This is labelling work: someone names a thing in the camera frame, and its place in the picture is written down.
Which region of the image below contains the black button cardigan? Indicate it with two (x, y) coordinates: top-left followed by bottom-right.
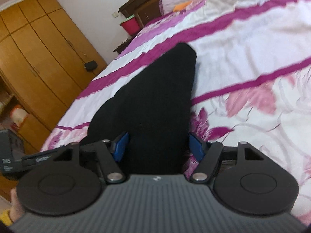
(81, 43), (197, 175)

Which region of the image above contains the person's left hand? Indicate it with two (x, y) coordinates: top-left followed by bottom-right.
(10, 188), (25, 223)

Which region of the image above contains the small black hanging pouch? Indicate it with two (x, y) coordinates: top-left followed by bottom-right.
(84, 61), (98, 72)

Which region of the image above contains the dark wooden nightstand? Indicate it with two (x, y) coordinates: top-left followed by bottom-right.
(113, 35), (135, 54)

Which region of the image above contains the wooden wardrobe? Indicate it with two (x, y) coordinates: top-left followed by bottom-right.
(0, 0), (108, 202)

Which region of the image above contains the pink floral bed quilt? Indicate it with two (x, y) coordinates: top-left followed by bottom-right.
(42, 0), (310, 225)

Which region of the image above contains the red plastic bucket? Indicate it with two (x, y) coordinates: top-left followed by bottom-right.
(120, 15), (141, 36)

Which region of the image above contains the orange cloth item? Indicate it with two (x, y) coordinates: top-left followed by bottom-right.
(173, 0), (193, 12)

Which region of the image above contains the dark wooden headboard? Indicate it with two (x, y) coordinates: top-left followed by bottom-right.
(119, 0), (161, 28)

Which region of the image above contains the lilac pillow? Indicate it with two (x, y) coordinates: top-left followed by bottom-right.
(159, 0), (189, 15)

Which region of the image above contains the wall socket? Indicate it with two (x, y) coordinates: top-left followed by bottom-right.
(112, 12), (119, 18)

